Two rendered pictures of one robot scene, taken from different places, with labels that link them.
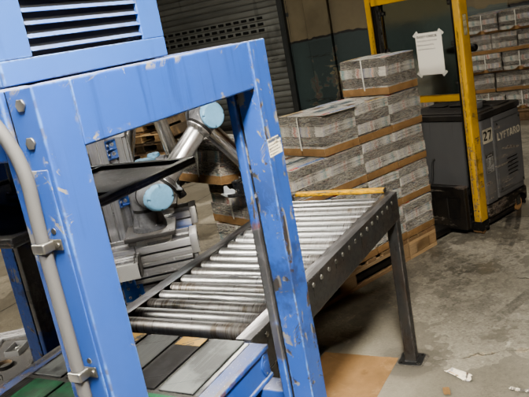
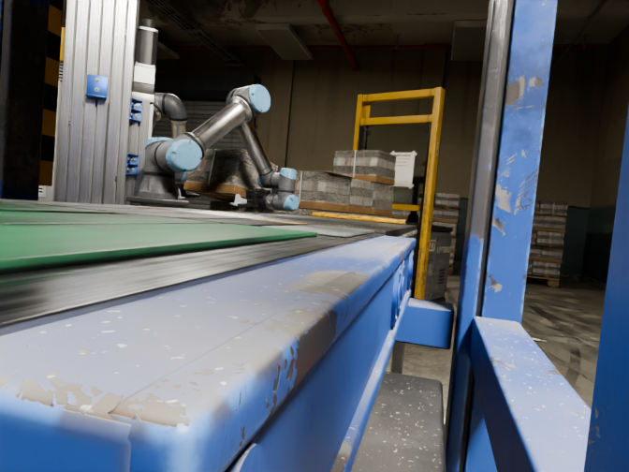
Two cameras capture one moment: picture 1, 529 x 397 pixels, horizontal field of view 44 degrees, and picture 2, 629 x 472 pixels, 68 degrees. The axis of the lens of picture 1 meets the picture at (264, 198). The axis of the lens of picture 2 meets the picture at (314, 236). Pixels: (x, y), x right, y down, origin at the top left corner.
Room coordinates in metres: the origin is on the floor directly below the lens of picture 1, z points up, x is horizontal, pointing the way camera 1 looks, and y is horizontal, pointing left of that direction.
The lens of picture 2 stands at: (0.88, 0.41, 0.82)
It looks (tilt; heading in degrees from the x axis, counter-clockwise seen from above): 3 degrees down; 344
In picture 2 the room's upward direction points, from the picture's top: 5 degrees clockwise
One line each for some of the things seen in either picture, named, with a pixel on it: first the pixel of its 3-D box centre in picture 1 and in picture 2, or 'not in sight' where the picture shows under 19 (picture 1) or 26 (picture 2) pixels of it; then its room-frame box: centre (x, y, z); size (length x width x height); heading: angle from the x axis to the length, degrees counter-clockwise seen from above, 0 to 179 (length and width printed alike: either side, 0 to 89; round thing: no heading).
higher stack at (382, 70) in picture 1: (389, 155); (358, 238); (4.17, -0.85, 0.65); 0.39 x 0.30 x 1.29; 38
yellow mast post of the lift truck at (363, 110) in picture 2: (385, 94); (355, 198); (4.69, -0.99, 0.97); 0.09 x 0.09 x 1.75; 38
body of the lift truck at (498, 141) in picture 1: (462, 160); (402, 266); (4.66, -1.48, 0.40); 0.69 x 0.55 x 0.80; 38
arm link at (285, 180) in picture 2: not in sight; (285, 180); (3.00, -0.02, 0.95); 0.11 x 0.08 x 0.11; 31
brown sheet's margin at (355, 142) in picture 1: (319, 146); (313, 205); (3.80, -0.37, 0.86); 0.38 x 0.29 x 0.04; 38
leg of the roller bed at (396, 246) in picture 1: (402, 291); (401, 329); (2.72, -0.53, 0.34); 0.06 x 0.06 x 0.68; 60
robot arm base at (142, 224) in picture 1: (148, 217); (158, 185); (2.82, 0.52, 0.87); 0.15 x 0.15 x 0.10
